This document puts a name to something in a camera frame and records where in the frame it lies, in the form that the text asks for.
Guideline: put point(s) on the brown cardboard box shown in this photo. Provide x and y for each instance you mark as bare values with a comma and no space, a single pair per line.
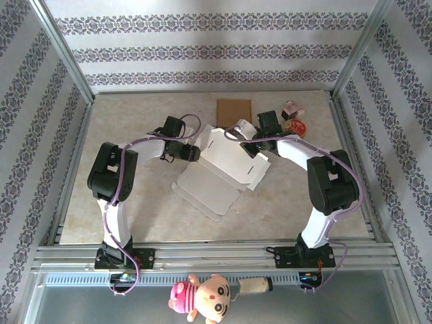
234,113

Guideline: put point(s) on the white and teal paper box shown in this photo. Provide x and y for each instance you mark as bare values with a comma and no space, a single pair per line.
219,168

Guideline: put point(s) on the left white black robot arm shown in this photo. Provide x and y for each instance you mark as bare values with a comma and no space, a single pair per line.
108,172

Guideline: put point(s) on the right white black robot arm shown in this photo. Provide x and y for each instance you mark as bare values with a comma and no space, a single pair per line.
330,189

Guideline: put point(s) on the small pink box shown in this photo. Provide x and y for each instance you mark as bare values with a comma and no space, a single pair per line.
292,109

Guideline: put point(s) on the round red tin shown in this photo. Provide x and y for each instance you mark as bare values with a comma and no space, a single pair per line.
297,130

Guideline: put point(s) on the small circuit board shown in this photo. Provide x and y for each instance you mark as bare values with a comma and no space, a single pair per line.
123,277
308,277

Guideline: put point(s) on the glass jar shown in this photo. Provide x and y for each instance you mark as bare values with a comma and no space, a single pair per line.
253,286

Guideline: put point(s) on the pink plush doll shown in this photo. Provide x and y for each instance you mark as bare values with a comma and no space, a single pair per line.
202,298

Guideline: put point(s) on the grey metal sheet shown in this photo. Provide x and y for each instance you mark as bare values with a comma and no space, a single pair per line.
303,307

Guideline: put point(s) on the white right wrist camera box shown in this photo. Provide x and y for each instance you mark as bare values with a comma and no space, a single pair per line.
246,126

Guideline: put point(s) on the aluminium side rail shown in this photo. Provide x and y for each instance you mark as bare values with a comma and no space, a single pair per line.
351,152
72,168

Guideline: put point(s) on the aluminium frame post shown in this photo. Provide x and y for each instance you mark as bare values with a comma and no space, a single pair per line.
359,50
64,50

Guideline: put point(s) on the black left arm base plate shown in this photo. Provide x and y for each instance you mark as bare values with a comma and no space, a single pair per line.
148,258

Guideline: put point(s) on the aluminium front rail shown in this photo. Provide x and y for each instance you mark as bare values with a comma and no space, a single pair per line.
216,256

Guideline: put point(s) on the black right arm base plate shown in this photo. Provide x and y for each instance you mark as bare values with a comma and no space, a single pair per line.
283,258

